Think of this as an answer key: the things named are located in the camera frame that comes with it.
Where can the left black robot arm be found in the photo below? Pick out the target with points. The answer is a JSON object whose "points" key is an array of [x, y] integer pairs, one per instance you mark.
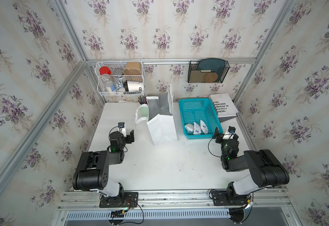
{"points": [[92, 172]]}

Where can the clear plastic bottle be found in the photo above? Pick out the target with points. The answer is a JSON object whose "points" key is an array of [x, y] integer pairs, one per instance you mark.
{"points": [[108, 83]]}

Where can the white cylindrical cup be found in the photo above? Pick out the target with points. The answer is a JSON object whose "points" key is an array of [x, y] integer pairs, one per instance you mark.
{"points": [[132, 86]]}

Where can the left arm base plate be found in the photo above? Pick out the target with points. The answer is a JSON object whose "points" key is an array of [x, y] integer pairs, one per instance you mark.
{"points": [[129, 200]]}

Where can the green pen cup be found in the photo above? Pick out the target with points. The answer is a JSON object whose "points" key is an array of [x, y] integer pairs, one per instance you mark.
{"points": [[142, 110]]}

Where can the white book with text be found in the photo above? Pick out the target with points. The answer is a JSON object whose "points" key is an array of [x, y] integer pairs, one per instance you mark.
{"points": [[223, 104]]}

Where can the white wire wall basket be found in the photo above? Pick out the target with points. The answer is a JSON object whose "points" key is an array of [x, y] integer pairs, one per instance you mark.
{"points": [[118, 78]]}

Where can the teal plastic basket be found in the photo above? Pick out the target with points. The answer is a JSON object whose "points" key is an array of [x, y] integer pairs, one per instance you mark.
{"points": [[196, 110]]}

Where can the white ice pack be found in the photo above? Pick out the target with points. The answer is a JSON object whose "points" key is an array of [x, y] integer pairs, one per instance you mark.
{"points": [[203, 127], [197, 129], [189, 128]]}

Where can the black mesh wall organizer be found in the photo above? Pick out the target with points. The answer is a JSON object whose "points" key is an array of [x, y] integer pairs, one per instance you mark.
{"points": [[197, 76]]}

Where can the teal plate in organizer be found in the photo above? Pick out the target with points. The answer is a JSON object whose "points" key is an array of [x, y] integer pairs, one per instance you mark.
{"points": [[212, 64]]}

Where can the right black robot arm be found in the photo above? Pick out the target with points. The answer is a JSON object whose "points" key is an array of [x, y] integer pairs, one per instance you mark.
{"points": [[265, 169]]}

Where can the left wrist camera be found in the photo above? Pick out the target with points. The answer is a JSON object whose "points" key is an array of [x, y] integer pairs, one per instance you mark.
{"points": [[122, 129]]}

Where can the round cork coaster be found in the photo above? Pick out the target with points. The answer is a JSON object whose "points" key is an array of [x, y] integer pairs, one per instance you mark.
{"points": [[211, 77]]}

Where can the red lid jar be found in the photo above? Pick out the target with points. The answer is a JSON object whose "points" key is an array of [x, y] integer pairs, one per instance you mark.
{"points": [[105, 70]]}

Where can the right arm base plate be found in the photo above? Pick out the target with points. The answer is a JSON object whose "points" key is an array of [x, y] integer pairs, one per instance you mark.
{"points": [[224, 198]]}

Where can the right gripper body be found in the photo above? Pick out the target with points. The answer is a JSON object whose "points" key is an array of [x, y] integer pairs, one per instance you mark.
{"points": [[219, 137]]}

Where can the white insulated delivery bag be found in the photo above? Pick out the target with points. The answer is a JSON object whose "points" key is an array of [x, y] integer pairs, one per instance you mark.
{"points": [[160, 118]]}

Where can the small circuit board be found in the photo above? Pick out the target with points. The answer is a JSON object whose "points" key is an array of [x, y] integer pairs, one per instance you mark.
{"points": [[117, 214]]}

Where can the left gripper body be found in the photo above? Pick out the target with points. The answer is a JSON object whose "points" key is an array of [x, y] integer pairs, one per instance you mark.
{"points": [[129, 140]]}

